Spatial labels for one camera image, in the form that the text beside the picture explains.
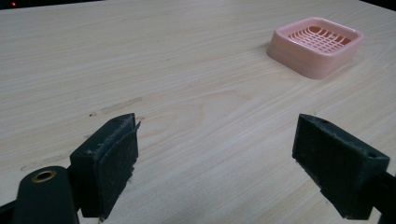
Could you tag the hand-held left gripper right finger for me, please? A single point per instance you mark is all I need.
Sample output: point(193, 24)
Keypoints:
point(336, 161)

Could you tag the pink plastic soap dish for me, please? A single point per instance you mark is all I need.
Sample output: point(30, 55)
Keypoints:
point(314, 46)

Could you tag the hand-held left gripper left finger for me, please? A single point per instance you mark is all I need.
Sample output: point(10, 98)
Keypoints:
point(107, 161)

